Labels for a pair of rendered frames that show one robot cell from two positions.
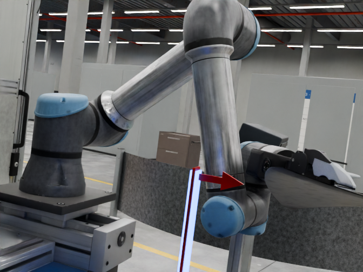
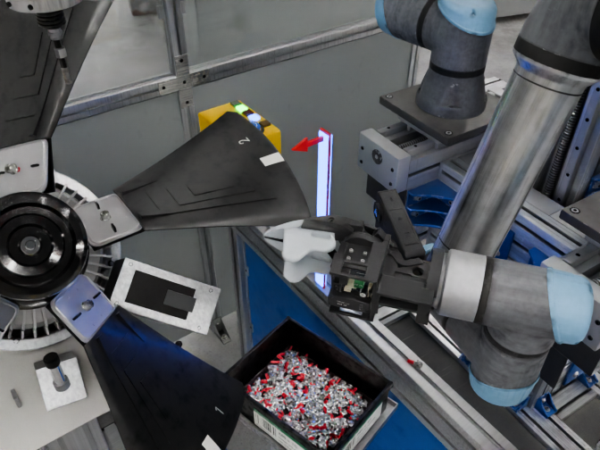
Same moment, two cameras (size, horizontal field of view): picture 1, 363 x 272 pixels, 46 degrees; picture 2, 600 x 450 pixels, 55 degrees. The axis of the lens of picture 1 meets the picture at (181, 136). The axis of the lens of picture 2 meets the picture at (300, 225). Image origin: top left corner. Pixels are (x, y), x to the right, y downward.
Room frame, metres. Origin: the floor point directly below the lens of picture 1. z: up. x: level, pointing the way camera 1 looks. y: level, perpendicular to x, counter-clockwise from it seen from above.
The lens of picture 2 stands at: (0.98, -0.66, 1.63)
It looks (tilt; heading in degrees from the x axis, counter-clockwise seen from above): 39 degrees down; 127
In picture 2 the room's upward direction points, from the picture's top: straight up
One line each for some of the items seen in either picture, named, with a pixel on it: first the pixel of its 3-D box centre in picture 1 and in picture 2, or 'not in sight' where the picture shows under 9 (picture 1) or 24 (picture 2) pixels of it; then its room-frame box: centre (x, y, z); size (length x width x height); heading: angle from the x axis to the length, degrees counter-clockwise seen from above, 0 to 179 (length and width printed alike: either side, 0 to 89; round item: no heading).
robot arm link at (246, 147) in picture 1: (256, 161); (530, 302); (0.92, -0.17, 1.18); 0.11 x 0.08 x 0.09; 20
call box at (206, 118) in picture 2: not in sight; (239, 143); (0.27, 0.08, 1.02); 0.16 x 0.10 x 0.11; 163
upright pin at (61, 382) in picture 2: not in sight; (56, 371); (0.43, -0.48, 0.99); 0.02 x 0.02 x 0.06
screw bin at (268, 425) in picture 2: not in sight; (305, 393); (0.66, -0.22, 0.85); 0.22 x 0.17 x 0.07; 177
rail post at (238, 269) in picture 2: not in sight; (248, 334); (0.24, 0.09, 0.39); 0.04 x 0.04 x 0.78; 73
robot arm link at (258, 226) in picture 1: (248, 207); (498, 347); (0.90, -0.16, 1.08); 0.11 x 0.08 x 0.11; 152
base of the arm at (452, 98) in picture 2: not in sight; (454, 81); (0.55, 0.46, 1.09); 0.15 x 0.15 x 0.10
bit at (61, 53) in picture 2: not in sight; (62, 59); (0.45, -0.36, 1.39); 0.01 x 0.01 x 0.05
